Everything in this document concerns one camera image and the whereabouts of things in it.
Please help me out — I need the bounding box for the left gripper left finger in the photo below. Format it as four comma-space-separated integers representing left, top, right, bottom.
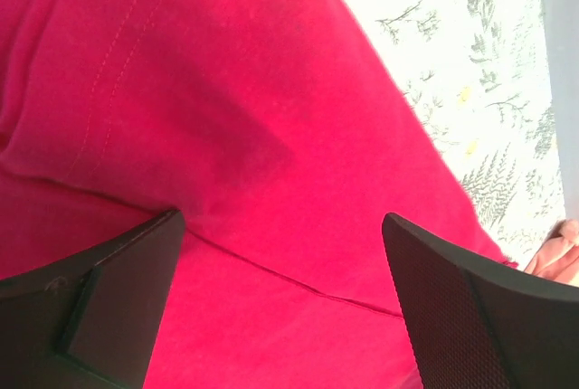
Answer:
1, 211, 185, 388

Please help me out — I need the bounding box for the folded salmon pink t shirt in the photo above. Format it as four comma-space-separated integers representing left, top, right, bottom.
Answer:
524, 220, 579, 287

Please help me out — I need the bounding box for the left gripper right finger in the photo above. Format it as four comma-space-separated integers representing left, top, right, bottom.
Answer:
382, 213, 578, 388

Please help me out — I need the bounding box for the magenta red t shirt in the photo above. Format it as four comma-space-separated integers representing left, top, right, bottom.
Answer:
1, 0, 504, 388

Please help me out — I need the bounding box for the floral patterned table mat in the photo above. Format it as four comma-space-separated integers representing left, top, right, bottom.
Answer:
345, 0, 565, 265

